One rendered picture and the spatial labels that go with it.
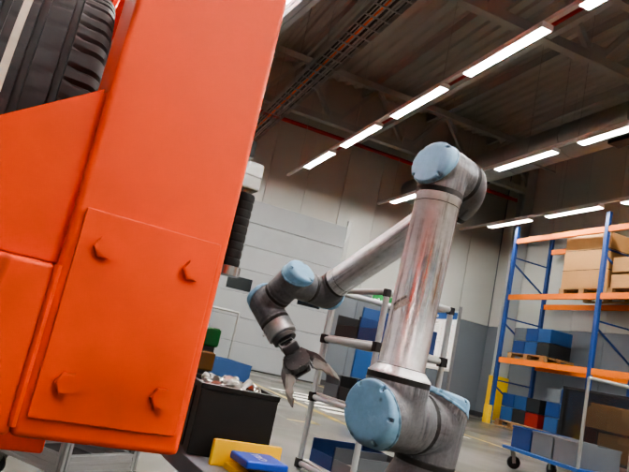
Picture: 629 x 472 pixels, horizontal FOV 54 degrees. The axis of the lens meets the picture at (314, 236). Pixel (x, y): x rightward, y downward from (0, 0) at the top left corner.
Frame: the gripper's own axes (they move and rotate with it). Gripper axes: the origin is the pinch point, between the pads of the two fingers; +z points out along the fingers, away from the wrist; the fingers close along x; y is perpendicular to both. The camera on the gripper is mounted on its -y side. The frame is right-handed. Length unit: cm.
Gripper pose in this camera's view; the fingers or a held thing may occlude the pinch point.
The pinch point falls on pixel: (315, 393)
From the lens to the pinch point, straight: 176.7
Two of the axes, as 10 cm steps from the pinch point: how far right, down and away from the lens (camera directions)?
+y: 0.6, 4.8, 8.8
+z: 4.9, 7.5, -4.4
